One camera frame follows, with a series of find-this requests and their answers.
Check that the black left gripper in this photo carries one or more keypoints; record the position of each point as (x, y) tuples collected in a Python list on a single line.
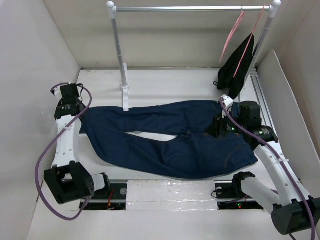
[(84, 106)]

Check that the white board right side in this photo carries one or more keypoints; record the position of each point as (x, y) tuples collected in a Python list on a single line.
[(294, 137)]

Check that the pink hanger with black garment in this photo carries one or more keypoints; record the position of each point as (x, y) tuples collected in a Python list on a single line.
[(249, 40)]

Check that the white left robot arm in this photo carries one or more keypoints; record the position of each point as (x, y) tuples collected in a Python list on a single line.
[(67, 179)]

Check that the empty pink hanger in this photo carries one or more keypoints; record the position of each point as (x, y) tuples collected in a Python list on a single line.
[(231, 33)]

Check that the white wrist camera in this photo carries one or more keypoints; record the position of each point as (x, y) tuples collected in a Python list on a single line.
[(226, 101), (56, 90)]

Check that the white clothes rack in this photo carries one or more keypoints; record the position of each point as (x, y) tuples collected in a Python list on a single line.
[(112, 10)]

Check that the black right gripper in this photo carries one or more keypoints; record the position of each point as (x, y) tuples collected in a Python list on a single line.
[(218, 123)]

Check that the black hanging garment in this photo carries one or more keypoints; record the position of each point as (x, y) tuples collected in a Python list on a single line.
[(232, 75)]

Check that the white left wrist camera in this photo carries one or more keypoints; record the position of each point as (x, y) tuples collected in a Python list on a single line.
[(56, 90)]

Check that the dark blue denim trousers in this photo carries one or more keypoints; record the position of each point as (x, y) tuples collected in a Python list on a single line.
[(167, 140)]

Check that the aluminium rail right side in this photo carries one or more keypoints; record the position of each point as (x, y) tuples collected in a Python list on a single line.
[(265, 112)]

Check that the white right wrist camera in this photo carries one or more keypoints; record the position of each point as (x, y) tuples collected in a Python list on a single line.
[(226, 101)]

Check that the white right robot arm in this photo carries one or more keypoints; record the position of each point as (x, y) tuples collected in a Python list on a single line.
[(290, 205)]

